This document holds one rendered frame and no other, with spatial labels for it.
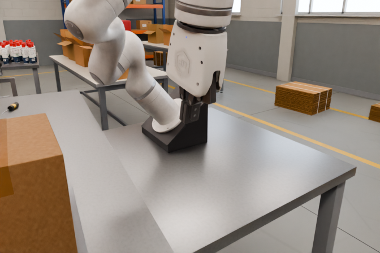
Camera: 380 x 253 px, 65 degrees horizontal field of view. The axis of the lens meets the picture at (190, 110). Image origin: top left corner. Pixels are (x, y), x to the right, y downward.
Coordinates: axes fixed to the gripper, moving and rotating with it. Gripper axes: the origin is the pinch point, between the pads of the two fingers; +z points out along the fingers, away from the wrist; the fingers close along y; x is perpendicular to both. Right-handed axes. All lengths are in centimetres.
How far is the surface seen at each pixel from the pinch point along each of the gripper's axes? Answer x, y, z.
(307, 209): 146, -24, 138
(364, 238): 149, 13, 129
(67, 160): -7, -63, 55
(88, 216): -12, -24, 46
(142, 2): 402, -746, 155
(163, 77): 125, -196, 100
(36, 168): -23.6, -15.2, 15.2
